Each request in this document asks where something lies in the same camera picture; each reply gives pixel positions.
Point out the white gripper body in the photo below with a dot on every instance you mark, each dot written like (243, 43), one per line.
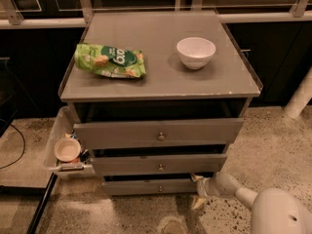
(204, 186)

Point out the grey bottom drawer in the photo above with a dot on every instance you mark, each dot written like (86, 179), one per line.
(145, 187)

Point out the grey drawer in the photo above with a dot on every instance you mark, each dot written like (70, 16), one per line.
(158, 165)
(145, 187)
(137, 134)

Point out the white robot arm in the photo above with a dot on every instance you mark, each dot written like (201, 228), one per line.
(273, 210)

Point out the grey middle drawer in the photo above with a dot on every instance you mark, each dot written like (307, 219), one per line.
(158, 165)

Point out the grey drawer cabinet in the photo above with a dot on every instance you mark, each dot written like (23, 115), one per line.
(223, 88)

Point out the grey top drawer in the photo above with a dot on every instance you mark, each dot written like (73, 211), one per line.
(137, 134)

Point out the white pole at right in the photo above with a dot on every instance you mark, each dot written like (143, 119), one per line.
(301, 97)

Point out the white bowl on cabinet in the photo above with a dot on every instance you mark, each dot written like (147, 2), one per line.
(195, 52)

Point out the small beige bowl in bin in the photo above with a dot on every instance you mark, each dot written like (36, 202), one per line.
(67, 149)

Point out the clear plastic storage bin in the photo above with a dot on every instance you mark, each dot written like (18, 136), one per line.
(79, 167)

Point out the green snack bag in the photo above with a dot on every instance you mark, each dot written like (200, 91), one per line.
(109, 61)

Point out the black bar on floor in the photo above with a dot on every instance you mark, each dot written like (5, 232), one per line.
(42, 204)

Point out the metal railing frame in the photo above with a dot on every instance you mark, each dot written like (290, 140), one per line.
(45, 13)

